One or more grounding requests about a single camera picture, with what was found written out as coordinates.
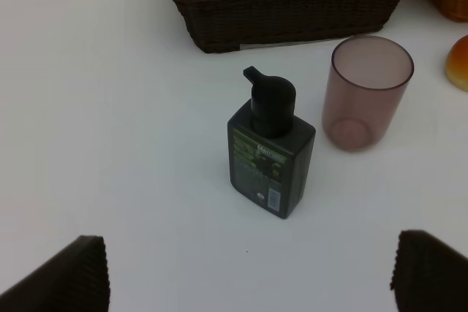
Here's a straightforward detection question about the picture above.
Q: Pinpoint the translucent purple plastic cup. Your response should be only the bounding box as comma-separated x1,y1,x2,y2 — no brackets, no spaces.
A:
322,35,415,151

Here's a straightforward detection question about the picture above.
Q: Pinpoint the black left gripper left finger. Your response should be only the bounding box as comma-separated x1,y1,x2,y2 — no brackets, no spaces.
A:
1,235,110,311

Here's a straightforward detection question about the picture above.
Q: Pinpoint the round bread bun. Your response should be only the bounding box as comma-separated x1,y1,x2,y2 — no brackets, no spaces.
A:
445,36,468,92

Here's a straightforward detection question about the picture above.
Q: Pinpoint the black pump dispenser bottle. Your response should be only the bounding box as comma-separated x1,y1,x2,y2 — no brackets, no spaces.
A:
227,66,316,219

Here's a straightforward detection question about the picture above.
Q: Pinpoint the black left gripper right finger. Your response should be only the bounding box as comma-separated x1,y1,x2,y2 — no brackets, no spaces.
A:
390,229,467,311

